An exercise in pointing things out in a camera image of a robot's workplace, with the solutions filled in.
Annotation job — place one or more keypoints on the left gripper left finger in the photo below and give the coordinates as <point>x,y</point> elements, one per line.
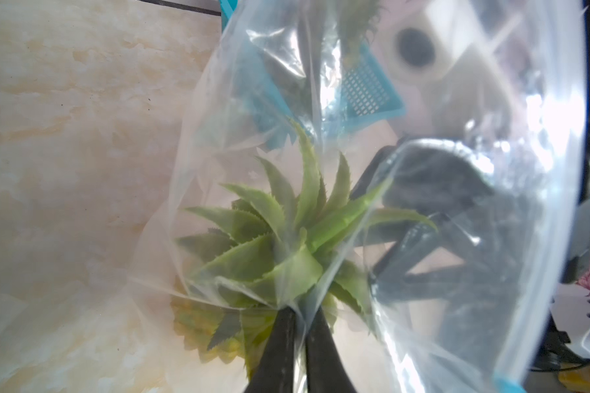
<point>275,372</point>

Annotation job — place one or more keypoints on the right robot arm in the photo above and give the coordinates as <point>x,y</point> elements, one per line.
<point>585,245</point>

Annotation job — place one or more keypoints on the pineapple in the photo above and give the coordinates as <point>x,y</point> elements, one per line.
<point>271,249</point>

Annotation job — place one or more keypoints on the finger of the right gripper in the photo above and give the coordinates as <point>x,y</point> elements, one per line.
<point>461,257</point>

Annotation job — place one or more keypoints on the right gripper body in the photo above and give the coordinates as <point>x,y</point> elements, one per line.
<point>467,199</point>

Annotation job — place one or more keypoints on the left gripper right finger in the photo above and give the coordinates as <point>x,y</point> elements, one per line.
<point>324,368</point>

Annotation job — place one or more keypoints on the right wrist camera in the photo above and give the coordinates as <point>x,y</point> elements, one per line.
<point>442,49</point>

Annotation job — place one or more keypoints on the teal plastic basket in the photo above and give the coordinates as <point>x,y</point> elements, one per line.
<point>301,63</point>

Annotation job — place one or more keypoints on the zip-top bag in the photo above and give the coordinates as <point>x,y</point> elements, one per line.
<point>202,164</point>

